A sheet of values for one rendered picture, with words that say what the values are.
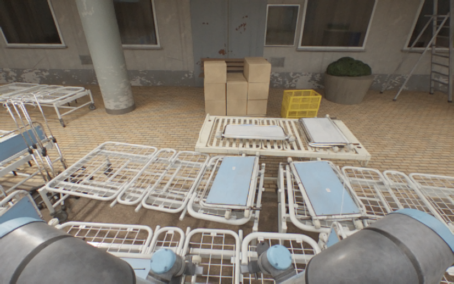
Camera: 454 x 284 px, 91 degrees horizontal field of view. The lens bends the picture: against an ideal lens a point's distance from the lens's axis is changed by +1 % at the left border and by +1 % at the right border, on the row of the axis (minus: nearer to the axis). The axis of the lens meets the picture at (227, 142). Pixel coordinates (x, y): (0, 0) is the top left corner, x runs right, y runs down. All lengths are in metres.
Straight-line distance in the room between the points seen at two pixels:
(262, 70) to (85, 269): 4.03
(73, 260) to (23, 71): 8.93
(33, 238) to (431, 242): 0.67
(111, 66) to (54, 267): 4.75
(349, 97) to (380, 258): 5.65
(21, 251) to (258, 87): 4.09
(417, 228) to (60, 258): 0.60
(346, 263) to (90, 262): 0.42
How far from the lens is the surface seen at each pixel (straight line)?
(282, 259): 1.00
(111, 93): 5.23
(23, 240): 0.53
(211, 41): 6.54
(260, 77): 4.27
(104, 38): 5.02
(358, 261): 0.46
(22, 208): 1.99
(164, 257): 1.00
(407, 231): 0.52
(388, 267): 0.47
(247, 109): 4.44
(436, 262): 0.54
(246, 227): 2.45
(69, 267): 0.47
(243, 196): 1.89
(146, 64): 7.14
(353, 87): 5.91
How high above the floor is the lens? 1.89
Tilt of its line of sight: 30 degrees down
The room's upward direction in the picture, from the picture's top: straight up
